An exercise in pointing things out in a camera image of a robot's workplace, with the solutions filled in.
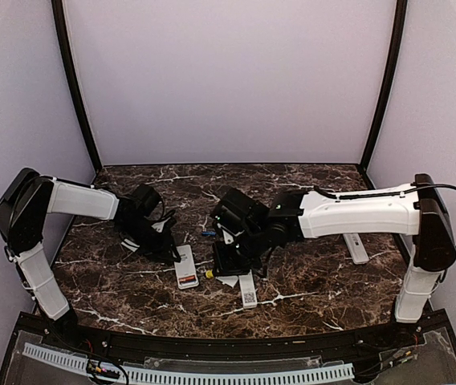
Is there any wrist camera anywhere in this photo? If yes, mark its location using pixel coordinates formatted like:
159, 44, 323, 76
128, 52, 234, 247
151, 210, 177, 233
212, 208, 243, 245

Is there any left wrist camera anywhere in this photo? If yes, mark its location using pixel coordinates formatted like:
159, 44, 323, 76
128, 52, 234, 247
151, 210, 177, 233

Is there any slim white remote control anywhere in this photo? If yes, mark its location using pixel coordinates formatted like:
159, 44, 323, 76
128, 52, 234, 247
238, 272, 258, 309

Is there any white TCL air-conditioner remote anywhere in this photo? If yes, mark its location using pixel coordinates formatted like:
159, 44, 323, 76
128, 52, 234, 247
174, 245, 199, 290

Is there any white square battery cover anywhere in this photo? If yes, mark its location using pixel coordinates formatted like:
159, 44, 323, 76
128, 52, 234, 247
216, 276, 238, 288

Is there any black front rail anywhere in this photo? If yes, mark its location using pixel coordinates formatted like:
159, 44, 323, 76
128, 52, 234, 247
47, 322, 425, 362

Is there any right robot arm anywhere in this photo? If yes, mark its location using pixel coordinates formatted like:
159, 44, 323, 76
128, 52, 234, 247
210, 173, 456, 348

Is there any right black frame post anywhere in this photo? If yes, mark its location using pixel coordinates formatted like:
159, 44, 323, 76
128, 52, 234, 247
359, 0, 408, 173

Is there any battery in TCL remote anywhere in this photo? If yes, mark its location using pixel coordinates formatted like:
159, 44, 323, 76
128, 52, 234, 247
179, 281, 198, 288

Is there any white slotted cable duct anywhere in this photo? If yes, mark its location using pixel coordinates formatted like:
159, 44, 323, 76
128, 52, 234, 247
22, 342, 354, 384

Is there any left black frame post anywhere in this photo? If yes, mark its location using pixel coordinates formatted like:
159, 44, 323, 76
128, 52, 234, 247
51, 0, 103, 173

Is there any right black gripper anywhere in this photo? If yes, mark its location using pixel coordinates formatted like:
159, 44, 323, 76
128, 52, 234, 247
211, 225, 269, 276

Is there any black frame post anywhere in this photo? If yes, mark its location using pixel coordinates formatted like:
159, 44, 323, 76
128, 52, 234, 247
51, 0, 103, 173
359, 0, 408, 173

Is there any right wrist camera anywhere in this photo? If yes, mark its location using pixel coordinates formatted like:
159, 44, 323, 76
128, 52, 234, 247
212, 208, 243, 245

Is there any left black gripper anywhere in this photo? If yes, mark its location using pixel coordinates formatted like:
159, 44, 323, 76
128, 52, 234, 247
118, 217, 181, 264

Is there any white remote at right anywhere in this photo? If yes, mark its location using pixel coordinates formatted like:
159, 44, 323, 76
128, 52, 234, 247
343, 233, 369, 265

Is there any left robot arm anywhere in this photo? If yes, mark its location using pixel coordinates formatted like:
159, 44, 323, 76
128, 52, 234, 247
0, 168, 181, 350

